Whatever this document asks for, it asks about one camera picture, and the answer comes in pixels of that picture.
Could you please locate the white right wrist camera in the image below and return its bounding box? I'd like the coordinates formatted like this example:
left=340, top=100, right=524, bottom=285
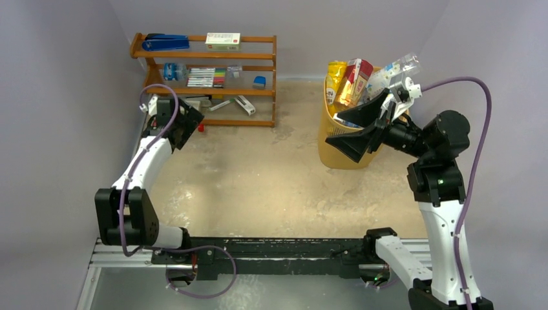
left=381, top=73, right=422, bottom=121

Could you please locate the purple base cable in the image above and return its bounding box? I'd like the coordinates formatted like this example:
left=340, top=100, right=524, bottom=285
left=165, top=244, right=237, bottom=299
left=364, top=273, right=399, bottom=292

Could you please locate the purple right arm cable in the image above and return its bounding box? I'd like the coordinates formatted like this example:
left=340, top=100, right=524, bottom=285
left=421, top=76, right=493, bottom=310

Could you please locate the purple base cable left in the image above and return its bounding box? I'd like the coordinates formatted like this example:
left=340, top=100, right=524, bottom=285
left=165, top=244, right=237, bottom=299

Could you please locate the yellow plastic bottle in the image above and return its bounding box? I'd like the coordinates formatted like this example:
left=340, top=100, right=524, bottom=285
left=324, top=61, right=347, bottom=105

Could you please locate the yellow mesh waste bin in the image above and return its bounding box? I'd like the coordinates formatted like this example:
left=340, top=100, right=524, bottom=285
left=318, top=67, right=379, bottom=170

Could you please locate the blue stapler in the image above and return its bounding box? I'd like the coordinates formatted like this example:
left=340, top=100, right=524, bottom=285
left=142, top=34, right=190, bottom=52

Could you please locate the white stapler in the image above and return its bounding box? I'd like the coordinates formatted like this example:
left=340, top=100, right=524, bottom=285
left=235, top=95, right=256, bottom=116

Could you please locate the wooden shelf rack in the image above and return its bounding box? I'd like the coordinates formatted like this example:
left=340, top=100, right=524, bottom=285
left=130, top=33, right=277, bottom=127

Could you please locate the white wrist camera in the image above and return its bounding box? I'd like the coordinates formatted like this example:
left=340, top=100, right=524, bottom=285
left=139, top=94, right=159, bottom=117
left=381, top=73, right=422, bottom=121

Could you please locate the set of colored markers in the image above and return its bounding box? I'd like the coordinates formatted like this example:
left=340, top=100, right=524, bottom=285
left=187, top=67, right=226, bottom=88

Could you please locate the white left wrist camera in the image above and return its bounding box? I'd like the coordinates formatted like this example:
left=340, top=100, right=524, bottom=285
left=139, top=94, right=159, bottom=117

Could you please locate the clear bottle white label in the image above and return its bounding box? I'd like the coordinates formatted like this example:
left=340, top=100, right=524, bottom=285
left=366, top=52, right=421, bottom=99

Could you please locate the white marker pen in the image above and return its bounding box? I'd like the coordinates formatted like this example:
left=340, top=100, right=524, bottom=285
left=209, top=98, right=234, bottom=112

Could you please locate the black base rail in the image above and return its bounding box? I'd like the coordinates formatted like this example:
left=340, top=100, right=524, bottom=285
left=151, top=236, right=391, bottom=285

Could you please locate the small clear container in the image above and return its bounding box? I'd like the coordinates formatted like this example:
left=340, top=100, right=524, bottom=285
left=226, top=65, right=243, bottom=79

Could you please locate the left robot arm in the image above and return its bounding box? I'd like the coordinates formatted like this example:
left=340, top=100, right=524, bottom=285
left=94, top=95, right=204, bottom=264

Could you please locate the aluminium table frame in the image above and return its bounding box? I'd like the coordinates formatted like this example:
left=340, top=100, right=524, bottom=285
left=76, top=237, right=478, bottom=310

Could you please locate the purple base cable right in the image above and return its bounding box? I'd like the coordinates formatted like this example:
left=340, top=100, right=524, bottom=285
left=364, top=273, right=399, bottom=292

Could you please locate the amber bottle red gold label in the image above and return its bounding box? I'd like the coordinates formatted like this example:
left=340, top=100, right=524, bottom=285
left=334, top=58, right=374, bottom=108

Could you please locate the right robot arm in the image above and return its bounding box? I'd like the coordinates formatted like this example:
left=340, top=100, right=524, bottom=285
left=326, top=90, right=494, bottom=309

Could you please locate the blue white eraser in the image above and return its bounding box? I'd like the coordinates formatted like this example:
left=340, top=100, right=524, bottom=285
left=252, top=76, right=266, bottom=90

